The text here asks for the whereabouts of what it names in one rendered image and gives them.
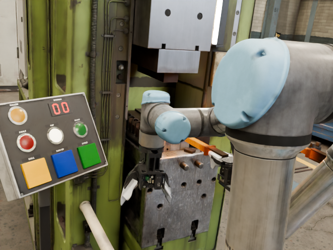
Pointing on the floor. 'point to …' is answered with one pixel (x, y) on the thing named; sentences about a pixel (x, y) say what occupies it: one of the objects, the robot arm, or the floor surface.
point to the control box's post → (44, 218)
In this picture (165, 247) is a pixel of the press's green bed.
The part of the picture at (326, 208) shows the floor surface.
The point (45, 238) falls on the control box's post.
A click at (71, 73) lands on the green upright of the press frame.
